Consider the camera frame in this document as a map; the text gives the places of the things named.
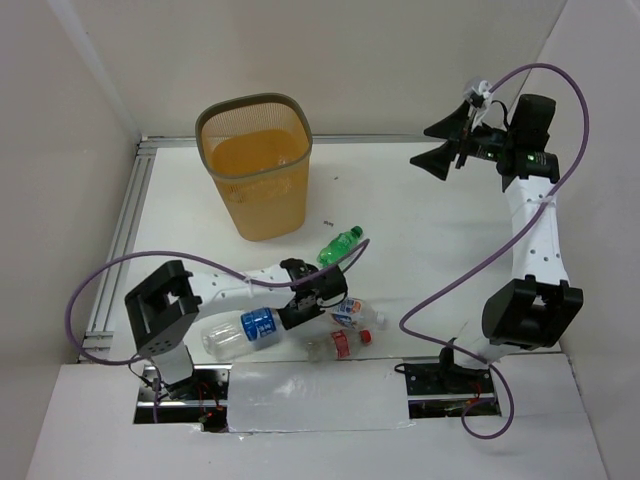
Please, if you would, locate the aluminium frame rail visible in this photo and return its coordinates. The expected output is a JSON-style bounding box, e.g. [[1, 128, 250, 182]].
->
[[79, 133, 494, 351]]

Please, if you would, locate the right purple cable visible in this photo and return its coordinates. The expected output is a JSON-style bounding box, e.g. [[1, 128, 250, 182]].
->
[[399, 62, 590, 441]]

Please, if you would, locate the red label red cap bottle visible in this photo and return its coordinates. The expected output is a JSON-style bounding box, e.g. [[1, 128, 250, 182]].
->
[[306, 329, 373, 362]]

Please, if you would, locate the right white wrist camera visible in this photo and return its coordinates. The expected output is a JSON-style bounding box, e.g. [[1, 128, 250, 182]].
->
[[463, 77, 493, 130]]

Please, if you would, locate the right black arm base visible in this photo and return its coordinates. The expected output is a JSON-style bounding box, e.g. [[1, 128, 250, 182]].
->
[[394, 362, 501, 419]]

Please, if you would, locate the white orange label bottle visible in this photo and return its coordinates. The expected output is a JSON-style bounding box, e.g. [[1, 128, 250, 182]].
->
[[327, 297, 386, 330]]

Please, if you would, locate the green plastic bottle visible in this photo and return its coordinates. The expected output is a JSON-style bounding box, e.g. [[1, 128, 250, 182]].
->
[[317, 226, 363, 267]]

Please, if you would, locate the white taped cover plate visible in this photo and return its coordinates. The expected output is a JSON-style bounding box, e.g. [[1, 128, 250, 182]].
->
[[227, 360, 411, 433]]

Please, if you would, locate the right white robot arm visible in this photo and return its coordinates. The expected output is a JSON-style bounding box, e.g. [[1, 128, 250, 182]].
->
[[410, 94, 584, 392]]

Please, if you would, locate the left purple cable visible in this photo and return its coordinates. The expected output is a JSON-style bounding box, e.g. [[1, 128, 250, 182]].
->
[[67, 237, 372, 425]]

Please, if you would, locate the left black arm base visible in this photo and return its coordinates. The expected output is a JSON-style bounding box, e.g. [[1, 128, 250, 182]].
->
[[133, 364, 231, 433]]

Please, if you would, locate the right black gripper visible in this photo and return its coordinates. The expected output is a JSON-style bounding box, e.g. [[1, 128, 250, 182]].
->
[[411, 100, 517, 180]]

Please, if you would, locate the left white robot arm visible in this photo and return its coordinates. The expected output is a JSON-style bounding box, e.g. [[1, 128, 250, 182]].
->
[[125, 258, 348, 400]]

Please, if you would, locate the blue label plastic bottle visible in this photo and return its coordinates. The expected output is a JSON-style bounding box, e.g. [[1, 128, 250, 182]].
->
[[201, 308, 284, 362]]

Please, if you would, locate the orange mesh waste bin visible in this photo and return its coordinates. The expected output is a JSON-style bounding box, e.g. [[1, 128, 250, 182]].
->
[[195, 93, 313, 242]]

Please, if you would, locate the clear bottle white cap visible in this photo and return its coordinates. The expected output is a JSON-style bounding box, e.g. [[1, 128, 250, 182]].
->
[[218, 157, 307, 204]]

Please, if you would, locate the purple cable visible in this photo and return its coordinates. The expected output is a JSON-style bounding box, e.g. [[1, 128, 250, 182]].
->
[[399, 62, 590, 441], [67, 237, 372, 425]]

